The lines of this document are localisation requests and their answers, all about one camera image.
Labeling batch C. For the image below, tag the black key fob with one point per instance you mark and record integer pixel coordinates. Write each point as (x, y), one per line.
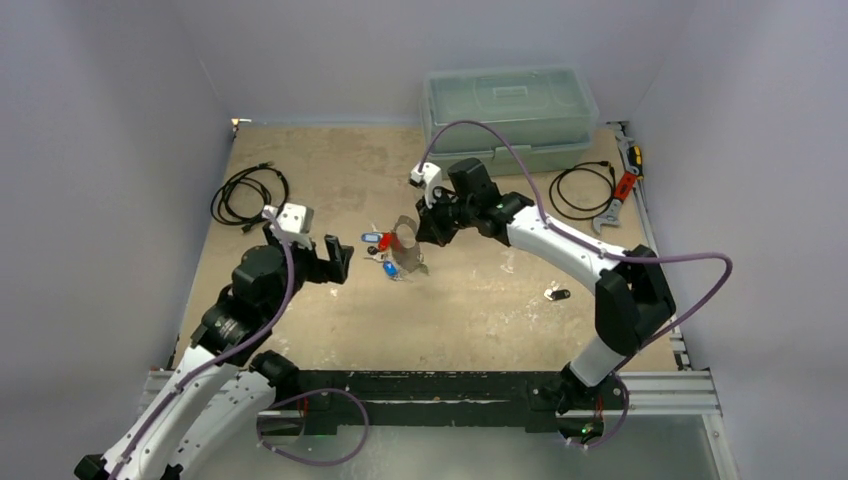
(557, 294)

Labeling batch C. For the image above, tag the yellow black tool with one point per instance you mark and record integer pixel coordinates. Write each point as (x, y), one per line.
(630, 153)

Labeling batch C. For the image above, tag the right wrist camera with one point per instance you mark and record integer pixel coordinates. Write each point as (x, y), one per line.
(427, 177)

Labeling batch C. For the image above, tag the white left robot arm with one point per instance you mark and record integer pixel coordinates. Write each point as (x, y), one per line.
(222, 381)

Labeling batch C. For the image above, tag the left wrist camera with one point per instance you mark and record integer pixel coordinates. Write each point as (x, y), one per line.
(291, 223)

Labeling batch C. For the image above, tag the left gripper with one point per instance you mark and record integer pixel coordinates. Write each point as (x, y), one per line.
(337, 254)

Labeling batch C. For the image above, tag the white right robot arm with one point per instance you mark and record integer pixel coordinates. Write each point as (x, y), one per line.
(476, 305)

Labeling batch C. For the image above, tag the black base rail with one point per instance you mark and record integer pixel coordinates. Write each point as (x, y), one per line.
(321, 401)

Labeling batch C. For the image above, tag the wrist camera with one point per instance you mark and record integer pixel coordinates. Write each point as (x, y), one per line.
(291, 223)
(427, 177)

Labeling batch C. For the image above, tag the green plastic toolbox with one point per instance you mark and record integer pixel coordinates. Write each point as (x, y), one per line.
(539, 119)

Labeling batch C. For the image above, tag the red handled adjustable wrench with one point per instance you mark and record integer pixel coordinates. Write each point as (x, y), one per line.
(610, 216)

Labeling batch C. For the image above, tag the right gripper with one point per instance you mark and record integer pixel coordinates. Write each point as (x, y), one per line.
(433, 223)

